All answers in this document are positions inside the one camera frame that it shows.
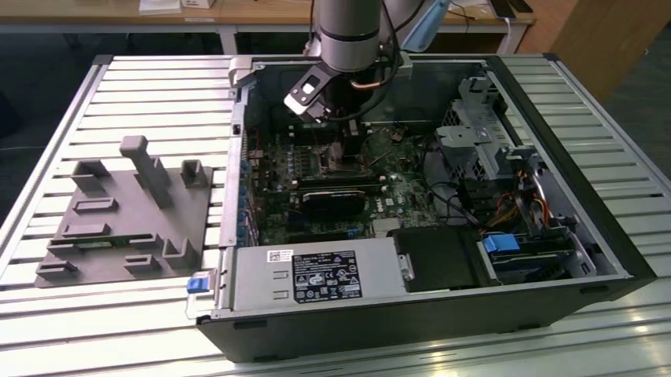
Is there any CPU socket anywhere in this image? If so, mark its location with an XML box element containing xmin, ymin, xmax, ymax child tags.
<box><xmin>311</xmin><ymin>144</ymin><xmax>376</xmax><ymax>178</ymax></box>

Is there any black RAM slot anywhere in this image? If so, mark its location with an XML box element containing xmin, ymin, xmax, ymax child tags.
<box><xmin>300</xmin><ymin>183</ymin><xmax>381</xmax><ymax>192</ymax></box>
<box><xmin>296</xmin><ymin>177</ymin><xmax>380</xmax><ymax>185</ymax></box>

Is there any black heatsink block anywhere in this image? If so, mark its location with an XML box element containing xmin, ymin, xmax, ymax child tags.
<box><xmin>291</xmin><ymin>119</ymin><xmax>340</xmax><ymax>145</ymax></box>

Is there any metal drive cage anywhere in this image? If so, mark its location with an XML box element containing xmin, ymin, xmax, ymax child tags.
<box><xmin>432</xmin><ymin>76</ymin><xmax>541</xmax><ymax>181</ymax></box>

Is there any green motherboard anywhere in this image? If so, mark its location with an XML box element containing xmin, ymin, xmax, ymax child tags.
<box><xmin>245</xmin><ymin>125</ymin><xmax>447</xmax><ymax>244</ymax></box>

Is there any black graphics card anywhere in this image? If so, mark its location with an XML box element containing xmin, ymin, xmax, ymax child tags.
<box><xmin>301</xmin><ymin>189</ymin><xmax>368</xmax><ymax>221</ymax></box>

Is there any black flat strip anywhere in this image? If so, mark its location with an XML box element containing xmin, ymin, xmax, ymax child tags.
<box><xmin>489</xmin><ymin>0</ymin><xmax>533</xmax><ymax>20</ymax></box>

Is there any black plastic shroud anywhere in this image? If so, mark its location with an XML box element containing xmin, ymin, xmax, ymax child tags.
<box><xmin>389</xmin><ymin>226</ymin><xmax>497</xmax><ymax>294</ymax></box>

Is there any blue disk carrier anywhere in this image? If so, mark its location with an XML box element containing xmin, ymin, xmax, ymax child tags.
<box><xmin>480</xmin><ymin>232</ymin><xmax>521</xmax><ymax>255</ymax></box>

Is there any silver power supply unit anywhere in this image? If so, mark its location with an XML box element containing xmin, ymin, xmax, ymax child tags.
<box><xmin>229</xmin><ymin>237</ymin><xmax>409</xmax><ymax>311</ymax></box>

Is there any wooden cabinet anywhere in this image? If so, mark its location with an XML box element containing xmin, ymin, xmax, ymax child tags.
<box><xmin>516</xmin><ymin>0</ymin><xmax>671</xmax><ymax>103</ymax></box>

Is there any wooden desk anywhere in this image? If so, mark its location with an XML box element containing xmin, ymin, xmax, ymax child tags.
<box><xmin>0</xmin><ymin>0</ymin><xmax>536</xmax><ymax>56</ymax></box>

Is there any grey parts rack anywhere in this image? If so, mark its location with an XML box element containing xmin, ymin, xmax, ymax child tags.
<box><xmin>32</xmin><ymin>135</ymin><xmax>216</xmax><ymax>290</ymax></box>

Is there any black hard disk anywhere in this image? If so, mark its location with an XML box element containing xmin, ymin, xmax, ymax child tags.
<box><xmin>489</xmin><ymin>251</ymin><xmax>577</xmax><ymax>286</ymax></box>

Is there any black open PC case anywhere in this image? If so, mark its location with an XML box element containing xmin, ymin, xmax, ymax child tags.
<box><xmin>193</xmin><ymin>53</ymin><xmax>659</xmax><ymax>364</ymax></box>

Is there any green RAM stick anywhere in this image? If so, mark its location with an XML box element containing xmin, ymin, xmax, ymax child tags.
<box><xmin>72</xmin><ymin>237</ymin><xmax>132</xmax><ymax>249</ymax></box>

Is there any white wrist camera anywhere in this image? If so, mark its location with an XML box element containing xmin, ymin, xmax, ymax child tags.
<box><xmin>281</xmin><ymin>64</ymin><xmax>336</xmax><ymax>123</ymax></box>

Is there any black internal cable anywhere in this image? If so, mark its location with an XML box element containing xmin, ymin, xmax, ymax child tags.
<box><xmin>427</xmin><ymin>182</ymin><xmax>481</xmax><ymax>227</ymax></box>

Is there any coloured wire bundle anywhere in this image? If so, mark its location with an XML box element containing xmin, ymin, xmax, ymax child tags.
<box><xmin>492</xmin><ymin>168</ymin><xmax>555</xmax><ymax>232</ymax></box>

